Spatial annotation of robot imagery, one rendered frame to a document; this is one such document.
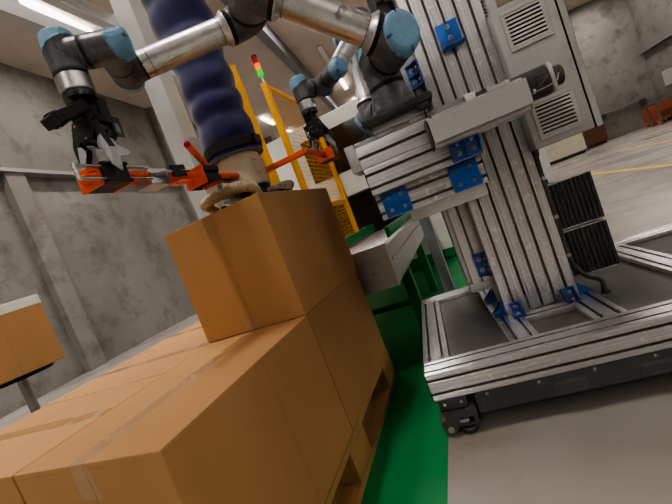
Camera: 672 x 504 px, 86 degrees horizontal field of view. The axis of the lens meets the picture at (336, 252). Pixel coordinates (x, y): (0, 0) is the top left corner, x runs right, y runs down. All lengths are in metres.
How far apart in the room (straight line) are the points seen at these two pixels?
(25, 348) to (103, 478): 1.93
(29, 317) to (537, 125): 2.65
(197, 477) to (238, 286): 0.63
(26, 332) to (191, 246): 1.56
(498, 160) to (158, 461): 1.27
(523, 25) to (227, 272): 1.23
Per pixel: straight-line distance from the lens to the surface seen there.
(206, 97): 1.49
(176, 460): 0.70
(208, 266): 1.26
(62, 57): 1.13
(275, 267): 1.12
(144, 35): 3.39
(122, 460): 0.75
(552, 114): 1.43
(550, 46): 1.47
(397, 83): 1.26
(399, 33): 1.16
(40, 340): 2.69
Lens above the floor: 0.77
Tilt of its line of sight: 4 degrees down
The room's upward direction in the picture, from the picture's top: 21 degrees counter-clockwise
